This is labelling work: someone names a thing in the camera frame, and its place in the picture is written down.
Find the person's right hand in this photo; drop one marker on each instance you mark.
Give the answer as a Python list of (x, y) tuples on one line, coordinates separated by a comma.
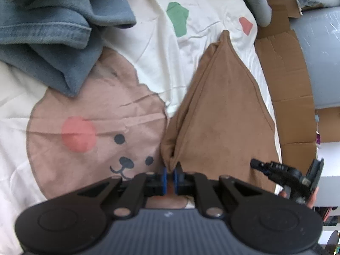
[(314, 198)]

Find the brown printed t-shirt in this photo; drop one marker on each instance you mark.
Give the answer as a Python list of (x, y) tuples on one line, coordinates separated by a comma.
[(220, 111)]

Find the grey neck pillow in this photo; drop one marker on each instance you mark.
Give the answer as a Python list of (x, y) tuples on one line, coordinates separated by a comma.
[(255, 2)]

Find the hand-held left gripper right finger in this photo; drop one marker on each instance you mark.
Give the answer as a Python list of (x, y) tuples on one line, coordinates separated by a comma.
[(175, 182)]

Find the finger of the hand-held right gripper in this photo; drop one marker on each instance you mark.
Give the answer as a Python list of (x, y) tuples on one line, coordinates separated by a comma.
[(261, 165)]

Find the grey wrapped mattress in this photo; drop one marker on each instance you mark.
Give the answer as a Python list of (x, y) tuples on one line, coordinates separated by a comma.
[(324, 58)]

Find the bear print bed sheet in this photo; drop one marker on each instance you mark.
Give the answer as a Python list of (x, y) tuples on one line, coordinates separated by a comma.
[(106, 111)]

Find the purple white refill pack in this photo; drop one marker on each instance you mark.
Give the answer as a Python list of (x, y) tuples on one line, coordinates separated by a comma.
[(318, 138)]

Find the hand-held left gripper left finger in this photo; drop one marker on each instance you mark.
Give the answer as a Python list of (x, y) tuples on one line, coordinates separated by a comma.
[(164, 182)]

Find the blue-grey denim garment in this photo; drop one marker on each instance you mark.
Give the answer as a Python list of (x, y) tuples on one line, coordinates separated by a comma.
[(53, 32)]

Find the flattened cardboard sheet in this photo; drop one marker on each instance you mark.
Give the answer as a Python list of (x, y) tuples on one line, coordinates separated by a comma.
[(287, 85)]

